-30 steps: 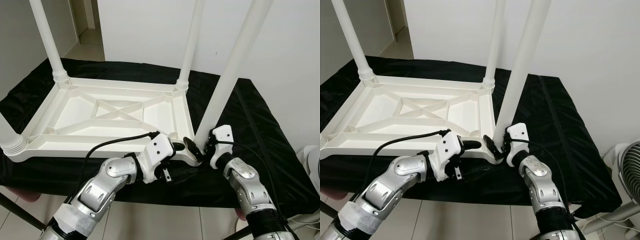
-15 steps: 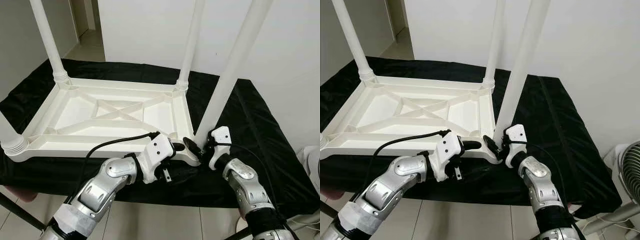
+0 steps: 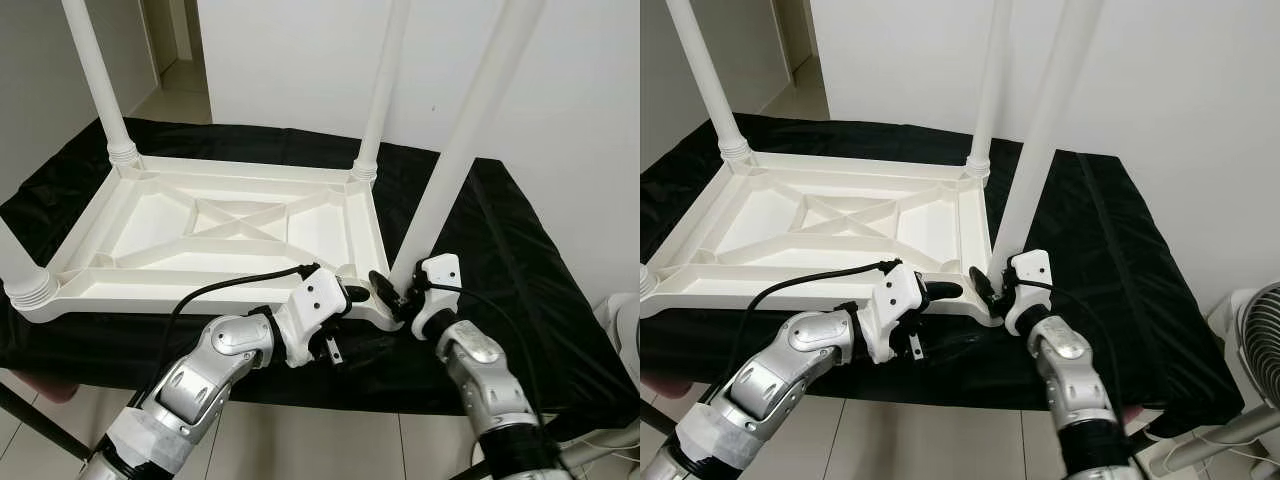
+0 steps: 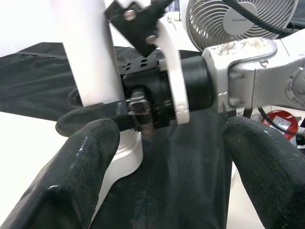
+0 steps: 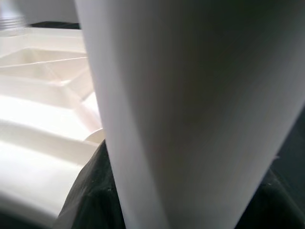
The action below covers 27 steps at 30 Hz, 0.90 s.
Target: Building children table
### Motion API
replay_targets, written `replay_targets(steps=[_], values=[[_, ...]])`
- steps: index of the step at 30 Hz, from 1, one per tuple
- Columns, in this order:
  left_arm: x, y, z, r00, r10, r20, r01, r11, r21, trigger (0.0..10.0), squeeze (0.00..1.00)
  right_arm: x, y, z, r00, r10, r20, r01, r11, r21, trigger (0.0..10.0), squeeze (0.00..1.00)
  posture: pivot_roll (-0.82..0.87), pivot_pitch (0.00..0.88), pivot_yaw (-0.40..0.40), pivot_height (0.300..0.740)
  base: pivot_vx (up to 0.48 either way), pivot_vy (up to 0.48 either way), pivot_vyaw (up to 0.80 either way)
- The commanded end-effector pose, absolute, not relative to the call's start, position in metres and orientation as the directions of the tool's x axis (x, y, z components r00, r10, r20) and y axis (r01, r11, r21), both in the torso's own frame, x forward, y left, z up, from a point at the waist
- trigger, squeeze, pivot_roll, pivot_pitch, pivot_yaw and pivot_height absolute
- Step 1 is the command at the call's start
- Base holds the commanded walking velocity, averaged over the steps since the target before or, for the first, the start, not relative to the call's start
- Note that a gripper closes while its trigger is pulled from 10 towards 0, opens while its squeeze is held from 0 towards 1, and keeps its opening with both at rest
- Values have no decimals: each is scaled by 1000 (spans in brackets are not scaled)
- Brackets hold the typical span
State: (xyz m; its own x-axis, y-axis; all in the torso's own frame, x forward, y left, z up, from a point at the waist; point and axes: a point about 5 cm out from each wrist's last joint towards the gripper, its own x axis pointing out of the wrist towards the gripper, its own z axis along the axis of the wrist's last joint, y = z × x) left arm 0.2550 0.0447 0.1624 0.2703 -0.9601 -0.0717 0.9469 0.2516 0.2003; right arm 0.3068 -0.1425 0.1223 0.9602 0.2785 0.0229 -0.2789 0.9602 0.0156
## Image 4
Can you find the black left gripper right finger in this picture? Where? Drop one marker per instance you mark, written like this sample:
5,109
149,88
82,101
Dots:
269,181

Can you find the white plastic table top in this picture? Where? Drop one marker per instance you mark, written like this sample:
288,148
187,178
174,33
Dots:
23,143

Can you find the white plastic table leg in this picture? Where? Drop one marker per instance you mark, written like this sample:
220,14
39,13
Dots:
90,59

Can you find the white pedestal fan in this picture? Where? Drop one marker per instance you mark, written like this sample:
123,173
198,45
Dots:
238,21

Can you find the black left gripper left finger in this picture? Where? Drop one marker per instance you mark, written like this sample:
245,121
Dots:
66,181

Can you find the red round object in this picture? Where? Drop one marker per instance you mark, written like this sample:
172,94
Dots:
286,121

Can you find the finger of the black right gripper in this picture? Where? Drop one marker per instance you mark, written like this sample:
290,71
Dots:
74,97

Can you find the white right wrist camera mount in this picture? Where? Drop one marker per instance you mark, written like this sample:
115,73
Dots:
176,71

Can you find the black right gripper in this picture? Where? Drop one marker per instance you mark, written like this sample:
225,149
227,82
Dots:
152,86

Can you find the black tablecloth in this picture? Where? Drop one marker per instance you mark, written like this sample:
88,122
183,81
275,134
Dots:
178,167

